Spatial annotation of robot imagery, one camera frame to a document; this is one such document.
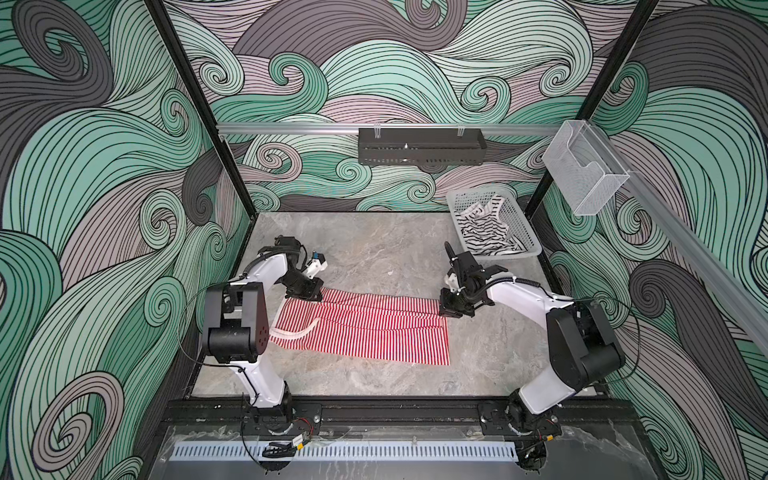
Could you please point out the black white striped tank top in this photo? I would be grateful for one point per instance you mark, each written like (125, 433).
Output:
(484, 232)

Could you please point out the clear plastic wall bin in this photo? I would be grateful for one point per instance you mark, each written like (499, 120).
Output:
(585, 166)

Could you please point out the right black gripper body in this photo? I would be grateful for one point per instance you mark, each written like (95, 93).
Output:
(456, 303)

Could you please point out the red white striped tank top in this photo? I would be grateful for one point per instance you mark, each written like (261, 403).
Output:
(365, 325)

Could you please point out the white plastic laundry basket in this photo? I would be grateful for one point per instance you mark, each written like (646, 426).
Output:
(459, 200)

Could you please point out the black wall mounted tray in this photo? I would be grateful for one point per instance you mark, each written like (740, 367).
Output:
(433, 147)

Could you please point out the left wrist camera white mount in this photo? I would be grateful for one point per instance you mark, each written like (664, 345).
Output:
(316, 264)

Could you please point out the white slotted cable duct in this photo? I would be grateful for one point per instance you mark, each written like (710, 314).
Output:
(491, 451)

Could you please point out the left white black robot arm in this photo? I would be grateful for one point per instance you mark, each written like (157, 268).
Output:
(236, 329)

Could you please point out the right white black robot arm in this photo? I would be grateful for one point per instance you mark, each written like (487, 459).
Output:
(582, 345)

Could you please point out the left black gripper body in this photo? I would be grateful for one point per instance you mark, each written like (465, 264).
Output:
(299, 286)

